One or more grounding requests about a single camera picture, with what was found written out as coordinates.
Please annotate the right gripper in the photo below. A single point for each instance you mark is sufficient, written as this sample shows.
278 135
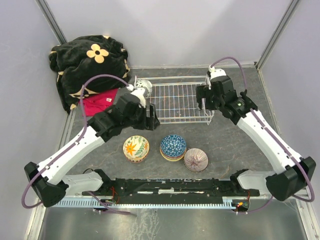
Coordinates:
203 91

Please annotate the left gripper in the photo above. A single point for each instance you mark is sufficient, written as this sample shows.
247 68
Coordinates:
150 123

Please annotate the white wire dish rack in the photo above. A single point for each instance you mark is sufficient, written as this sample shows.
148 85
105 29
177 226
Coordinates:
174 98

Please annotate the red patterned bowl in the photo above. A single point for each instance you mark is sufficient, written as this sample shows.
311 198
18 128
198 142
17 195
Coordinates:
147 85

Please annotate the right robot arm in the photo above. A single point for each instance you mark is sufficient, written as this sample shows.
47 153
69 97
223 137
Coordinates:
290 171

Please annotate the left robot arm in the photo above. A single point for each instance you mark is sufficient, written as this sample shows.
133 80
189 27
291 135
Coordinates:
49 178

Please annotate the blue triangle patterned bowl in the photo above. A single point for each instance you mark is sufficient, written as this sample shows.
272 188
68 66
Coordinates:
173 145

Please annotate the purple striped bowl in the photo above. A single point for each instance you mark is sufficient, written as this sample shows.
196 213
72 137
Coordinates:
196 160

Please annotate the red cloth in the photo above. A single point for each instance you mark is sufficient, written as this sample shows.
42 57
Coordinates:
99 102

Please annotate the black floral fleece blanket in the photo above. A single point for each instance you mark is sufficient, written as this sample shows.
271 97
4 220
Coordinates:
88 65

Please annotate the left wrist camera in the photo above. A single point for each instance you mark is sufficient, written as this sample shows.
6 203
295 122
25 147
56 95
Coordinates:
139 93

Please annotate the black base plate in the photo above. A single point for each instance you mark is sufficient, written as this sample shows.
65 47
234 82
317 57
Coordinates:
173 191

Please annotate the aluminium frame rail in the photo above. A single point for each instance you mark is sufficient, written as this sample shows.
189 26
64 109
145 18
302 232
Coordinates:
190 193

